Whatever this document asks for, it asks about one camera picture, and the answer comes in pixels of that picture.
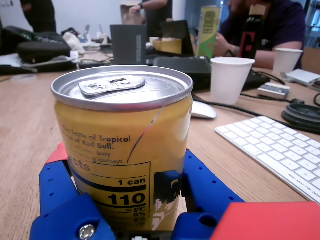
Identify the blue gripper finger with pink tip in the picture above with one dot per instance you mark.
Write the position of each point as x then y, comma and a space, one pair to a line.
207, 187
57, 200

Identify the yellow drink can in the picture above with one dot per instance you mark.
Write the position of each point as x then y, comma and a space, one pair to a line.
112, 125

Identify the white computer mouse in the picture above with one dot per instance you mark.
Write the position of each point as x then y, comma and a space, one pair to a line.
203, 111

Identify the white keyboard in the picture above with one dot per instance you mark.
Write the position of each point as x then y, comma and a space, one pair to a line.
275, 150

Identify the large white paper cup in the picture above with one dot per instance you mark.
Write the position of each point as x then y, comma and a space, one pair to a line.
230, 80

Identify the small grey white device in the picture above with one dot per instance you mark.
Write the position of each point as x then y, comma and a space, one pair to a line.
273, 90

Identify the black round lid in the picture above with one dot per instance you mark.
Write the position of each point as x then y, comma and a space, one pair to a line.
302, 115

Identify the black box device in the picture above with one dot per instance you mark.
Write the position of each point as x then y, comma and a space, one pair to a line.
182, 70

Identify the black flat sleeve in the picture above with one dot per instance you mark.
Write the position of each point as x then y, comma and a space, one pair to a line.
37, 67

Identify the yellow box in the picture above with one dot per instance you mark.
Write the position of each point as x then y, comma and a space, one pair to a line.
171, 46

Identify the white flat box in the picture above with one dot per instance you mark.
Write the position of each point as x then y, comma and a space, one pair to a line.
302, 76

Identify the small white paper cup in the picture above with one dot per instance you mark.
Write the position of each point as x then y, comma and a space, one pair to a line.
286, 61

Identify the black zip case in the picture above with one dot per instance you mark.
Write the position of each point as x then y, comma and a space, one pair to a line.
42, 51

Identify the green carton box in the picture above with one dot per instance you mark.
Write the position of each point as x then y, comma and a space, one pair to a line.
208, 32

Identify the white cloth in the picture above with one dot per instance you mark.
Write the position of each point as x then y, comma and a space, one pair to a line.
73, 41

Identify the black bottle red logo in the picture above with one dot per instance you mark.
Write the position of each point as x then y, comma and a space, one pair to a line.
252, 32

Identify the grey box with label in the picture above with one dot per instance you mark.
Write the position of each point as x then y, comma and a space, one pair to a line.
125, 45

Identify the black bag green print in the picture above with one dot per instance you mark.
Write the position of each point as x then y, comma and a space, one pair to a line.
15, 37

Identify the standing person dark shirt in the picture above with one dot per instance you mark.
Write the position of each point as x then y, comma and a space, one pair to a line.
160, 17

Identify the seated person purple shirt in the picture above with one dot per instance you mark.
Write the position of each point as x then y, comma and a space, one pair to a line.
282, 25

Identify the standing person black clothes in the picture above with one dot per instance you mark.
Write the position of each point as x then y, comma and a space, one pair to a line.
42, 15

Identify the brown cardboard box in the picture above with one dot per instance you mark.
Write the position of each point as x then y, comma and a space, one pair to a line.
130, 15

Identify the red camera mount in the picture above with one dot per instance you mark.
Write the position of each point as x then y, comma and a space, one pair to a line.
270, 222

